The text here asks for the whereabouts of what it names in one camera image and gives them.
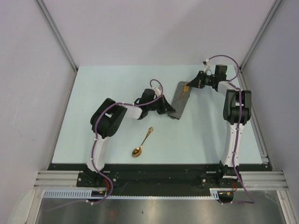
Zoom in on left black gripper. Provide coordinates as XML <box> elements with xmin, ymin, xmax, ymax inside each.
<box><xmin>147</xmin><ymin>95</ymin><xmax>176</xmax><ymax>115</ymax></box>

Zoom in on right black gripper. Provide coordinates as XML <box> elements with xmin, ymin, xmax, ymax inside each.
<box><xmin>187</xmin><ymin>71</ymin><xmax>216</xmax><ymax>89</ymax></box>

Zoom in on grey cloth napkin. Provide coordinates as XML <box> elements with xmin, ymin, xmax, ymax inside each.
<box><xmin>168</xmin><ymin>81</ymin><xmax>192</xmax><ymax>120</ymax></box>

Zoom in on gold fork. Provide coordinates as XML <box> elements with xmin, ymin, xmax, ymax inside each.
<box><xmin>181</xmin><ymin>81</ymin><xmax>189</xmax><ymax>99</ymax></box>

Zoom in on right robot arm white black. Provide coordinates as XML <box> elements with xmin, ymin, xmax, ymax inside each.
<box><xmin>187</xmin><ymin>65</ymin><xmax>252</xmax><ymax>187</ymax></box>

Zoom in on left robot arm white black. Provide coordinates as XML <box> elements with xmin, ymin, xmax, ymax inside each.
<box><xmin>83</xmin><ymin>87</ymin><xmax>176</xmax><ymax>187</ymax></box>

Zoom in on gold spoon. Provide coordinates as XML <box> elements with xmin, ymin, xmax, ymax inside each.
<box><xmin>132</xmin><ymin>127</ymin><xmax>154</xmax><ymax>158</ymax></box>

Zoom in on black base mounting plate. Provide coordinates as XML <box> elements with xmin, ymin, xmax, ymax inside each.
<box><xmin>48</xmin><ymin>163</ymin><xmax>273</xmax><ymax>196</ymax></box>

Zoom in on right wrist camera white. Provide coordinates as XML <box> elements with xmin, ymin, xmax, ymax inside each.
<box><xmin>202</xmin><ymin>59</ymin><xmax>211</xmax><ymax>73</ymax></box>

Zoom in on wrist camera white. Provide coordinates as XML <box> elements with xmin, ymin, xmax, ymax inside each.
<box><xmin>153</xmin><ymin>86</ymin><xmax>163</xmax><ymax>97</ymax></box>
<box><xmin>202</xmin><ymin>59</ymin><xmax>211</xmax><ymax>73</ymax></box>

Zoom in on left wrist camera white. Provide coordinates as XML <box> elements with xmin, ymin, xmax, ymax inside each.
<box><xmin>153</xmin><ymin>86</ymin><xmax>163</xmax><ymax>97</ymax></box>

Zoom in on right aluminium side rail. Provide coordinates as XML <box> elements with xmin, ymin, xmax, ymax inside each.
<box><xmin>237</xmin><ymin>69</ymin><xmax>271</xmax><ymax>165</ymax></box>

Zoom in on front aluminium frame rail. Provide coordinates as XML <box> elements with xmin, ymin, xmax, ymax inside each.
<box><xmin>34</xmin><ymin>171</ymin><xmax>289</xmax><ymax>190</ymax></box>

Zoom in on right aluminium frame post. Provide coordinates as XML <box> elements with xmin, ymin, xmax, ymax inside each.
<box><xmin>239</xmin><ymin>0</ymin><xmax>284</xmax><ymax>71</ymax></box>

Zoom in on aluminium frame post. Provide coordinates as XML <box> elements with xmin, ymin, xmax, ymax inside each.
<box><xmin>34</xmin><ymin>0</ymin><xmax>78</xmax><ymax>74</ymax></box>
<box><xmin>239</xmin><ymin>0</ymin><xmax>284</xmax><ymax>71</ymax></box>

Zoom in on white slotted cable duct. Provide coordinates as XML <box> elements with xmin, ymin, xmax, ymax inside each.
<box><xmin>43</xmin><ymin>188</ymin><xmax>234</xmax><ymax>201</ymax></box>

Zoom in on left aluminium frame post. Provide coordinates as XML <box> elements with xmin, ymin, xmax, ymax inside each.
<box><xmin>34</xmin><ymin>0</ymin><xmax>78</xmax><ymax>74</ymax></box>

